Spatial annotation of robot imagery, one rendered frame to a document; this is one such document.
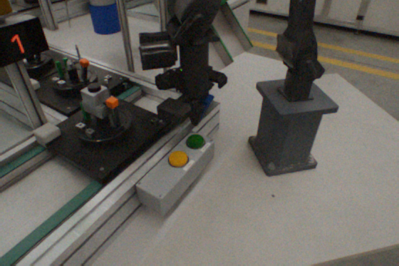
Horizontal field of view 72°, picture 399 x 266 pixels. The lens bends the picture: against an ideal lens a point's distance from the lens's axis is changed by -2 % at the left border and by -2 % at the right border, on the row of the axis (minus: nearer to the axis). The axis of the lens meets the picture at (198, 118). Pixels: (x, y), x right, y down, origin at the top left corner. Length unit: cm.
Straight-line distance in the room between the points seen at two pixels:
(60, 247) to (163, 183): 21
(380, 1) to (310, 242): 412
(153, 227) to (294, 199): 34
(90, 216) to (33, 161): 26
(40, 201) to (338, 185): 70
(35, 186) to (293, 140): 61
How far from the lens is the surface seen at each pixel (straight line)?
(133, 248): 64
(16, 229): 68
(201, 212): 67
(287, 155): 73
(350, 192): 80
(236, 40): 107
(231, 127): 88
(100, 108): 66
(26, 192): 73
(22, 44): 67
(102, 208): 58
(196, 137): 67
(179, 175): 60
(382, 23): 464
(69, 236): 57
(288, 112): 63
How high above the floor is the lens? 141
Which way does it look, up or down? 37 degrees down
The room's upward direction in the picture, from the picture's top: straight up
